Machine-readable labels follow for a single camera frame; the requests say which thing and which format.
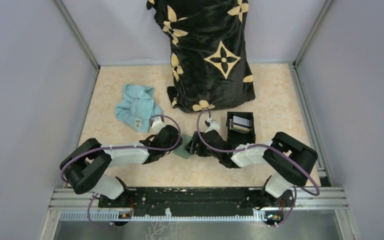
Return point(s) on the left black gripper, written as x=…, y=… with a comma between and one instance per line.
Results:
x=176, y=140

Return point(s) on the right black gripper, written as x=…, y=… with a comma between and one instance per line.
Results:
x=192, y=146

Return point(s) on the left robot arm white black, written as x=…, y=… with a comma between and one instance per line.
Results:
x=84, y=169

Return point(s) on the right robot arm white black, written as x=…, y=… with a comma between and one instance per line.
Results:
x=291, y=159

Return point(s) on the black card tray box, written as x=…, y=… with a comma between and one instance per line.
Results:
x=237, y=138

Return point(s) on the stack of cards in tray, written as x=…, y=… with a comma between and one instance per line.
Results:
x=240, y=124

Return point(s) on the light blue cloth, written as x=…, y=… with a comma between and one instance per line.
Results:
x=137, y=106

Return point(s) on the black beige flower-patterned blanket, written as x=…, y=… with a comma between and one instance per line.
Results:
x=208, y=55

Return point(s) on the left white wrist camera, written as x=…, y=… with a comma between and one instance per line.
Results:
x=157, y=124

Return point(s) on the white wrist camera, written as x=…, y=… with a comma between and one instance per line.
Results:
x=212, y=125
x=157, y=124

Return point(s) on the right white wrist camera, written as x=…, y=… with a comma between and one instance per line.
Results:
x=212, y=125

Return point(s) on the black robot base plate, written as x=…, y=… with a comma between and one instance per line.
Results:
x=200, y=201

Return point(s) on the aluminium frame rail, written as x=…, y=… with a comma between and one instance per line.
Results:
x=329, y=198

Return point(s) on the white slotted cable duct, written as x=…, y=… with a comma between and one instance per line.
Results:
x=114, y=215

